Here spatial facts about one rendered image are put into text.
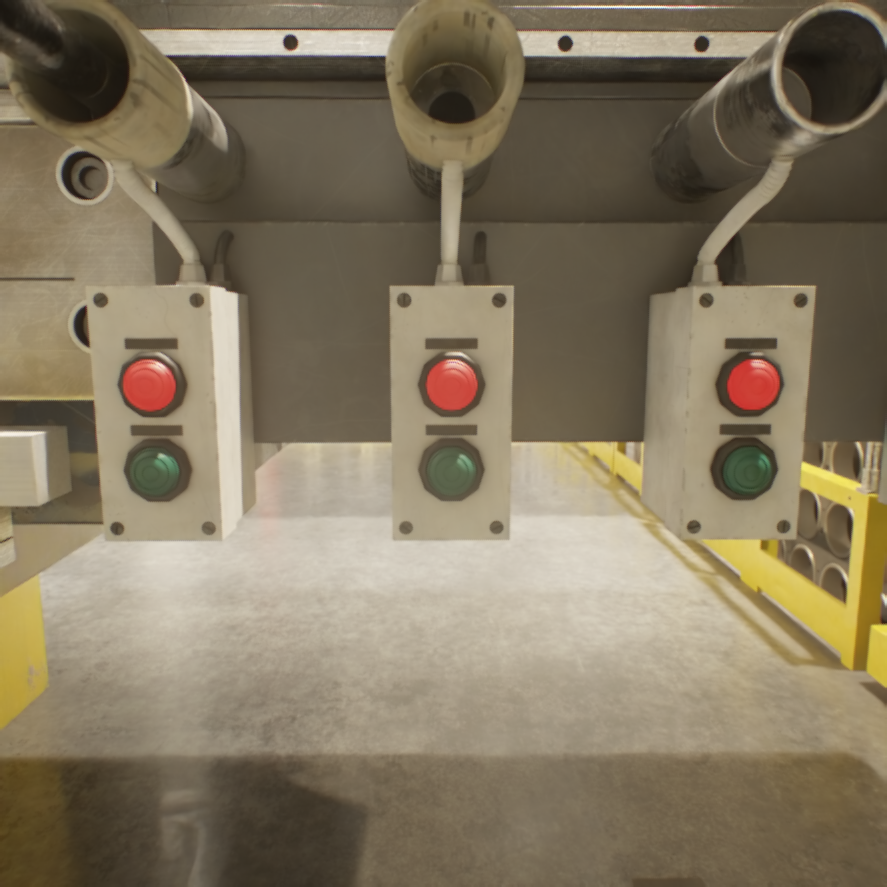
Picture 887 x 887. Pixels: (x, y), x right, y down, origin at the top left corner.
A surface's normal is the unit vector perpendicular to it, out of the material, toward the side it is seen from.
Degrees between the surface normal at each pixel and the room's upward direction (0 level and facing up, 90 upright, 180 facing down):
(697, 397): 90
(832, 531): 68
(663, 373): 90
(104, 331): 90
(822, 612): 90
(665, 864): 0
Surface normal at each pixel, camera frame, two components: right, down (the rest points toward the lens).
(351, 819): 0.00, -0.99
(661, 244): 0.01, 0.16
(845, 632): -1.00, 0.00
